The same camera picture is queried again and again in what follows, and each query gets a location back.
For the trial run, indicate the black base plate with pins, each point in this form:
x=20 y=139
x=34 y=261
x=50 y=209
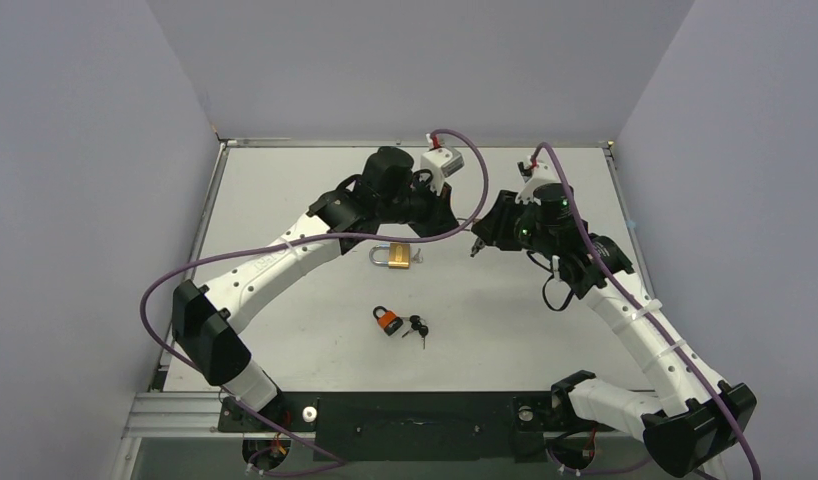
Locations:
x=426 y=426

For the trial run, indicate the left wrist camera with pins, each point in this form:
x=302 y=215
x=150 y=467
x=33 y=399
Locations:
x=442 y=163

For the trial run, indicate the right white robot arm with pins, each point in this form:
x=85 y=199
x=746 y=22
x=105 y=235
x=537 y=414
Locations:
x=694 y=414

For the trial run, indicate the silver key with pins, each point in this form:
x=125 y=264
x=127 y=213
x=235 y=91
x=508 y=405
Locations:
x=417 y=256

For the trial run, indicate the brass padlock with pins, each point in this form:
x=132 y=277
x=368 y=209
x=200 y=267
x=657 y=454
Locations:
x=391 y=255

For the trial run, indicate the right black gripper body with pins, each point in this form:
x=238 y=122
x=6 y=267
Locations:
x=495 y=221

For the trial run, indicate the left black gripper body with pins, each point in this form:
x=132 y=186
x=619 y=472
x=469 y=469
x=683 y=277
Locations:
x=423 y=208

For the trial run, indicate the orange black padlock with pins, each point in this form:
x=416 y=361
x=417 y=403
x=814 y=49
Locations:
x=388 y=321

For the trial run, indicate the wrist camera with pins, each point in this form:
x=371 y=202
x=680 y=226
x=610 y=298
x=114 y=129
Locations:
x=535 y=174
x=442 y=163

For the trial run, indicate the small padlock with keys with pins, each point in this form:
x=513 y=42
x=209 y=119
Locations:
x=468 y=223

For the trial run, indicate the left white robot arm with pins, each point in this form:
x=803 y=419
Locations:
x=392 y=189

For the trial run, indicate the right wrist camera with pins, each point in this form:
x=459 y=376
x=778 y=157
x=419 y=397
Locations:
x=535 y=174

